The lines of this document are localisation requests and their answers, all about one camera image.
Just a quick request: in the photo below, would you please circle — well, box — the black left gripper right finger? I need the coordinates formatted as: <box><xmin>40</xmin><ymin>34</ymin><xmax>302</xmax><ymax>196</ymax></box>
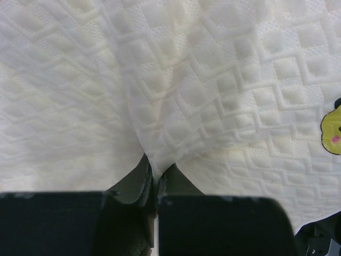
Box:
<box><xmin>157</xmin><ymin>164</ymin><xmax>298</xmax><ymax>255</ymax></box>

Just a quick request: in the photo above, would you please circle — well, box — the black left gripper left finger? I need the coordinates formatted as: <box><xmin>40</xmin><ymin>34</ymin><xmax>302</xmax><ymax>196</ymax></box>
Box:
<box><xmin>1</xmin><ymin>156</ymin><xmax>154</xmax><ymax>255</ymax></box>

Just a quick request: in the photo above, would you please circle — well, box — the cream pillow with yellow edge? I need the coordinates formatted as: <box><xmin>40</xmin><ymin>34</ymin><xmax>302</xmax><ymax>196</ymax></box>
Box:
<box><xmin>1</xmin><ymin>1</ymin><xmax>340</xmax><ymax>230</ymax></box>

